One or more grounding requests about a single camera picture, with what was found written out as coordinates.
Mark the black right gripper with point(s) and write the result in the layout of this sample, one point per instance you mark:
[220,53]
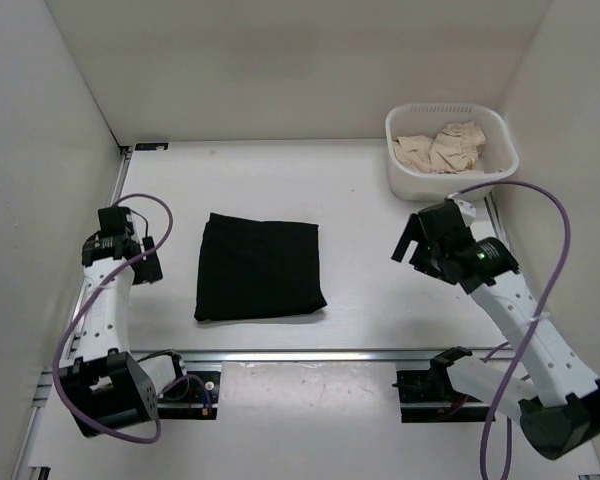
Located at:
[412,231]

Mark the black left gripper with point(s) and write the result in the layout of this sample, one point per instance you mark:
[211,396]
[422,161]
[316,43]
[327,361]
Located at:
[148,270]

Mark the black trousers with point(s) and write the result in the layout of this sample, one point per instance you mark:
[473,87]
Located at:
[250,269]

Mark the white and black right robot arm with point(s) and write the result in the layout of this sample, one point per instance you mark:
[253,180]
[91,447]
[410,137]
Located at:
[558,408]

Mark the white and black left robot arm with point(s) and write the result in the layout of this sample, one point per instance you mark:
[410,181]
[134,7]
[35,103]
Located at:
[104,386]

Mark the beige trousers in basket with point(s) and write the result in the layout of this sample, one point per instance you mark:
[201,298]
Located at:
[473,147]

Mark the white plastic laundry basket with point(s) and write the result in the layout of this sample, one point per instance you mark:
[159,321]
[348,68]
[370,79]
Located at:
[435,188]

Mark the black corner label sticker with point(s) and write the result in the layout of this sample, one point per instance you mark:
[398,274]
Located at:
[148,147]

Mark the white front cover board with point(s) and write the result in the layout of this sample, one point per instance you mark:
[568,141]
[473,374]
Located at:
[276,421]

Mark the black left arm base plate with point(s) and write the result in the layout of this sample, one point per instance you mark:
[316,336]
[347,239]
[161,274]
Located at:
[192,399]

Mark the aluminium front frame rail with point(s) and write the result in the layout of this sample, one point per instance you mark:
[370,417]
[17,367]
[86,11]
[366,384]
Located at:
[347,355]

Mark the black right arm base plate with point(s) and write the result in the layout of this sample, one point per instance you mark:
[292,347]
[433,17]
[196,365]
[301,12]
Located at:
[421,403]

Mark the aluminium left frame rail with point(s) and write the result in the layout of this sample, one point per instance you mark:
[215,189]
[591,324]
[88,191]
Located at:
[21,468]

